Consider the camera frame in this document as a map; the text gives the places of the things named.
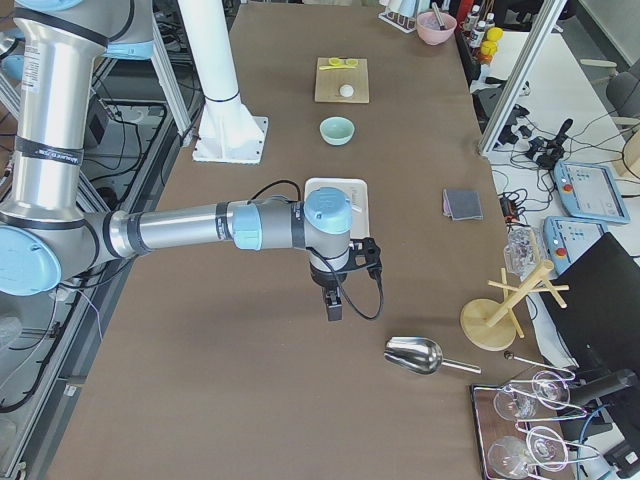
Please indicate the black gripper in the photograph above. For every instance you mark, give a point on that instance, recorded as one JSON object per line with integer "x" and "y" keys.
{"x": 325, "y": 280}

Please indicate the mint green bowl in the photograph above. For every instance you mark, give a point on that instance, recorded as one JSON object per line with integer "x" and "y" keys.
{"x": 337, "y": 131}

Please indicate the pink bowl with ice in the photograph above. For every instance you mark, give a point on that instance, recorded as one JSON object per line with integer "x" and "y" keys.
{"x": 429, "y": 30}

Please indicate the metal ice scoop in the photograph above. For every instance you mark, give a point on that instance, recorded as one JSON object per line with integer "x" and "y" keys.
{"x": 422, "y": 355}

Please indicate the cream rectangular tray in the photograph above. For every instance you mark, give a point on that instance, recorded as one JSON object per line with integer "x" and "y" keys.
{"x": 357, "y": 191}

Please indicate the wooden mug tree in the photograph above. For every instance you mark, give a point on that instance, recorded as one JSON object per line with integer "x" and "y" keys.
{"x": 493, "y": 326}

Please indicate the folded grey cloth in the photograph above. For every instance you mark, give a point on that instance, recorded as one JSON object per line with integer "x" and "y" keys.
{"x": 461, "y": 204}

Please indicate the wine glass lower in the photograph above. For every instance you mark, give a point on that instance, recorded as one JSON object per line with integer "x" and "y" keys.
{"x": 542, "y": 451}

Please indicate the wine glass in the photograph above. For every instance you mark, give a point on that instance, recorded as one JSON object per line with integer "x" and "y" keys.
{"x": 542, "y": 451}
{"x": 520, "y": 400}

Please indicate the wooden cutting board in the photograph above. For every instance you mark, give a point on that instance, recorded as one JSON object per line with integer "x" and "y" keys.
{"x": 327, "y": 83}

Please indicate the wine glass upper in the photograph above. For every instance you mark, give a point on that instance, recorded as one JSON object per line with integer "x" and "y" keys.
{"x": 520, "y": 400}

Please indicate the teach pendant lower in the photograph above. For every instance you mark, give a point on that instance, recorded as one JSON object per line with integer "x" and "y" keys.
{"x": 568, "y": 238}

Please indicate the teach pendant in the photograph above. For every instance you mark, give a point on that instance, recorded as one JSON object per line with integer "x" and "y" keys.
{"x": 589, "y": 191}
{"x": 568, "y": 238}

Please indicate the yellow plastic knife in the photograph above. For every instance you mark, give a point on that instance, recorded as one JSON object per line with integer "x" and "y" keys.
{"x": 332, "y": 67}

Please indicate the black monitor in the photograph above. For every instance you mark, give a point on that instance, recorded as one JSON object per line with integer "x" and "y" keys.
{"x": 600, "y": 324}

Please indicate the teach pendant upper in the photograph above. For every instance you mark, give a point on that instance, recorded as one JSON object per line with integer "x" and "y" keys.
{"x": 589, "y": 191}

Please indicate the steel muddler black tip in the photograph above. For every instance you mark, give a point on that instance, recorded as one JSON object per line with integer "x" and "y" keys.
{"x": 438, "y": 15}

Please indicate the yellow lemons pile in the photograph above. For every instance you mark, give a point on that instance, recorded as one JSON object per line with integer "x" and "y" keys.
{"x": 489, "y": 45}

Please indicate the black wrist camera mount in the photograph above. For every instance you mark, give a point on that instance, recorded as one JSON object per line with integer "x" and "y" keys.
{"x": 365, "y": 254}

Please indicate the wire glass rack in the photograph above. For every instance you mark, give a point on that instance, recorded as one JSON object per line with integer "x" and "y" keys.
{"x": 490, "y": 426}

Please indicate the white wire cup rack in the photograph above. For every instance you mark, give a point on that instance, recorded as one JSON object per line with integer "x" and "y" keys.
{"x": 400, "y": 14}

